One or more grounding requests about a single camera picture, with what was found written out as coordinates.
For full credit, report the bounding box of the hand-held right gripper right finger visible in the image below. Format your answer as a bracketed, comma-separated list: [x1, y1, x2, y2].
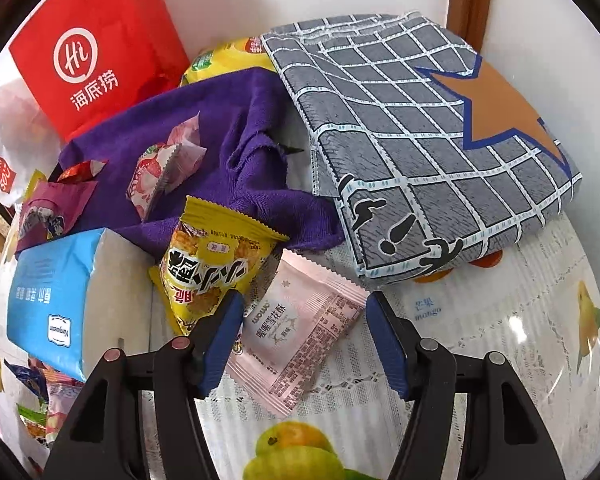
[365, 290, 566, 480]

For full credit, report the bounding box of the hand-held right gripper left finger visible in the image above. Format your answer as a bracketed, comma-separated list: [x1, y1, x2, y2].
[42, 290, 246, 480]

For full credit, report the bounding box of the light pink snack packet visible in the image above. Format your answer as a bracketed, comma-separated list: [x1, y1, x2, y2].
[224, 249, 367, 418]

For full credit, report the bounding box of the yellow crispy snack packet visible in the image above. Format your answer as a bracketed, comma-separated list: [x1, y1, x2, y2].
[147, 196, 291, 358]

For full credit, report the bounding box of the fruit print tablecloth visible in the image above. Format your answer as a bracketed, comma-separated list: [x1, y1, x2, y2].
[0, 210, 600, 480]

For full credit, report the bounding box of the pink cartoon snack packet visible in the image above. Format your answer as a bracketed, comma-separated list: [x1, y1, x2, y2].
[46, 382, 84, 443]

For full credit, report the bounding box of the blue tissue pack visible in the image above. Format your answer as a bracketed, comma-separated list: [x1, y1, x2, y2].
[6, 227, 156, 383]

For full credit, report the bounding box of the strawberry print snack packet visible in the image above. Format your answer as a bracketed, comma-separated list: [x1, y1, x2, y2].
[125, 142, 183, 221]

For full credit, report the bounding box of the blue snack packet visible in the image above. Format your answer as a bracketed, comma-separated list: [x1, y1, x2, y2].
[5, 359, 49, 397]

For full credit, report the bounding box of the translucent pink candy packet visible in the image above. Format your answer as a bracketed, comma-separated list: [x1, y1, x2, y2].
[167, 114, 207, 171]

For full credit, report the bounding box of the magenta snack packet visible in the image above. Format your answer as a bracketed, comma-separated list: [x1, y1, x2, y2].
[16, 178, 98, 256]

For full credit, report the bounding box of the grey checked folded cloth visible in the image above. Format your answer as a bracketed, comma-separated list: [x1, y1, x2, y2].
[260, 10, 585, 292]

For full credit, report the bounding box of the red candy packet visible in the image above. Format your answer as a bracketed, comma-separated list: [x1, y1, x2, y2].
[55, 159, 109, 183]

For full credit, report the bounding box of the purple towel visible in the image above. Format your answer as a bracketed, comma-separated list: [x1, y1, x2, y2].
[47, 66, 346, 256]

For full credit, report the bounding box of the yellow chips bag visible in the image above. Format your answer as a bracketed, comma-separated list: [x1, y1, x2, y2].
[180, 36, 278, 88]

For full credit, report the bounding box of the white plastic shopping bag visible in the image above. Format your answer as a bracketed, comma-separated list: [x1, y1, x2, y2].
[0, 55, 63, 208]

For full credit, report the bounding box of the red paper bag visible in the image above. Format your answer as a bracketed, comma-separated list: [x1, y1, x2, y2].
[8, 0, 191, 142]

